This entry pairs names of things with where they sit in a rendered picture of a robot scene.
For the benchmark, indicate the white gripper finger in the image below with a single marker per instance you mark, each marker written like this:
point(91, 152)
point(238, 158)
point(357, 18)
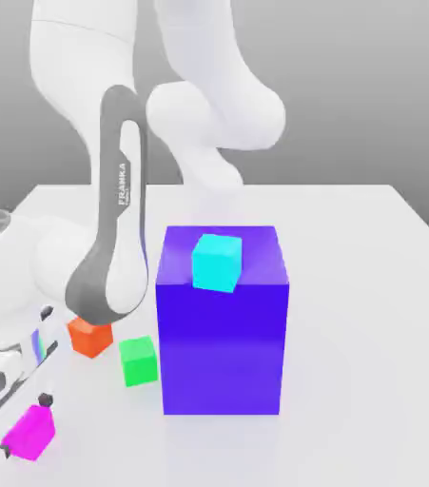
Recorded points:
point(6, 451)
point(46, 398)

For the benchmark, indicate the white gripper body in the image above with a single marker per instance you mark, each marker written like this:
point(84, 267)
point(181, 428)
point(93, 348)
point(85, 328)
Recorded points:
point(42, 352)

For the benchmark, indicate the small magenta cube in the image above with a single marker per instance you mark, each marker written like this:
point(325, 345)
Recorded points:
point(29, 433)

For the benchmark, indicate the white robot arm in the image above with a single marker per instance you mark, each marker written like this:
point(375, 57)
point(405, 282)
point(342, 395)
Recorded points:
point(84, 76)

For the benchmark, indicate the small orange cube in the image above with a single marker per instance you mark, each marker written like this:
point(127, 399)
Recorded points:
point(90, 338)

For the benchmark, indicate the small green cube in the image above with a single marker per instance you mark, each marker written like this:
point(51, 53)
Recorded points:
point(139, 363)

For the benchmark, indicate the small cyan cube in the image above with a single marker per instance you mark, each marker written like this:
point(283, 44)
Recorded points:
point(216, 264)

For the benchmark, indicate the large blue box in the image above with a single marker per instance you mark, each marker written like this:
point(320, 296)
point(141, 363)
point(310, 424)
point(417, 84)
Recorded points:
point(221, 350)

